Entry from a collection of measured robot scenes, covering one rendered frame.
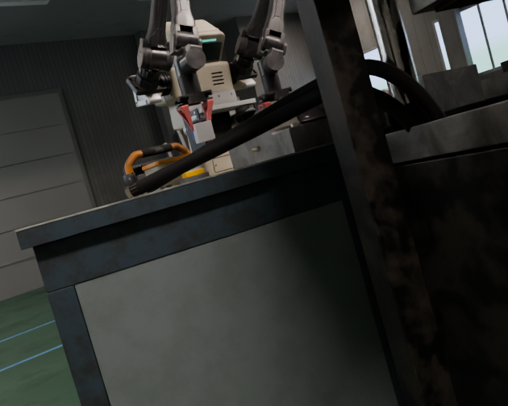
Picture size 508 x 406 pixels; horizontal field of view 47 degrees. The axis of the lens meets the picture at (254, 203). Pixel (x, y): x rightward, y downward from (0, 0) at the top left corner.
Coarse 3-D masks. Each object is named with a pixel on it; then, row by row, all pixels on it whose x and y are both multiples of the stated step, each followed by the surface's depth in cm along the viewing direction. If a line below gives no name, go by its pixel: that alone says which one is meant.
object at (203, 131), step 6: (210, 120) 166; (198, 126) 165; (204, 126) 165; (210, 126) 166; (192, 132) 170; (198, 132) 165; (204, 132) 165; (210, 132) 166; (198, 138) 165; (204, 138) 165; (210, 138) 166
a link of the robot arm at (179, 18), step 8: (176, 0) 168; (184, 0) 169; (176, 8) 167; (184, 8) 168; (176, 16) 166; (184, 16) 167; (192, 16) 168; (176, 24) 164; (184, 24) 166; (192, 24) 167; (176, 32) 164; (184, 32) 165; (192, 32) 167; (176, 40) 164; (184, 40) 164; (192, 40) 165; (176, 48) 165
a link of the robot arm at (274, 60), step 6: (258, 48) 187; (270, 48) 180; (276, 48) 178; (258, 54) 188; (264, 54) 186; (270, 54) 177; (276, 54) 178; (282, 54) 178; (264, 60) 179; (270, 60) 178; (276, 60) 178; (282, 60) 178; (264, 66) 180; (270, 66) 178; (276, 66) 178; (282, 66) 178; (270, 72) 182
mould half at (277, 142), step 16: (256, 112) 153; (288, 128) 137; (304, 128) 138; (320, 128) 140; (256, 144) 160; (272, 144) 149; (288, 144) 140; (304, 144) 138; (320, 144) 140; (240, 160) 176; (256, 160) 163
